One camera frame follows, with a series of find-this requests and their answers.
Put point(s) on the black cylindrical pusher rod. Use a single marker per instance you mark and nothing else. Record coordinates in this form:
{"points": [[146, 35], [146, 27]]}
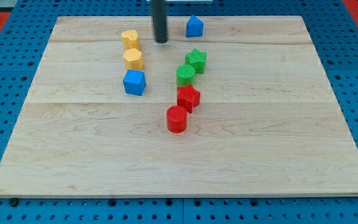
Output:
{"points": [[159, 19]]}

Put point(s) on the blue triangle block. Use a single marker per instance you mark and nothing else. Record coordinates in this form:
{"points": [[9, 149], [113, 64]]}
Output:
{"points": [[194, 27]]}

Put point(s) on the yellow heart block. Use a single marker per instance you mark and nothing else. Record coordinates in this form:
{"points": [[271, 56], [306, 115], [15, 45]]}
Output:
{"points": [[130, 39]]}

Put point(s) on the yellow hexagon block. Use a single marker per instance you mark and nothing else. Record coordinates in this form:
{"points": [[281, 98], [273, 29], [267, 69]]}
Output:
{"points": [[133, 59]]}

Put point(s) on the green star block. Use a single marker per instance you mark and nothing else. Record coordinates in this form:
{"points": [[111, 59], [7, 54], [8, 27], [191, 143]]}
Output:
{"points": [[197, 59]]}

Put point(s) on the green cylinder block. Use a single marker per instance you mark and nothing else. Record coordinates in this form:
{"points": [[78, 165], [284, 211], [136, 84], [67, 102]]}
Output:
{"points": [[185, 75]]}

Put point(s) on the blue cube block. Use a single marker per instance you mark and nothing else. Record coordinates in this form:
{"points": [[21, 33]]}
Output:
{"points": [[134, 82]]}

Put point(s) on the red star block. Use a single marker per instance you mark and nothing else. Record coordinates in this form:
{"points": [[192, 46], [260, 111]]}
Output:
{"points": [[188, 97]]}

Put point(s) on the red cylinder block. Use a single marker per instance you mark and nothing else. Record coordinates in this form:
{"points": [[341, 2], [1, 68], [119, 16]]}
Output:
{"points": [[176, 119]]}

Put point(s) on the wooden board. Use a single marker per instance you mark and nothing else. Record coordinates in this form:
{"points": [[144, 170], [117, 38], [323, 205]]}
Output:
{"points": [[268, 123]]}

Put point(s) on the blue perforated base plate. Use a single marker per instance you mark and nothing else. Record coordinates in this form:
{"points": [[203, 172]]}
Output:
{"points": [[333, 29]]}

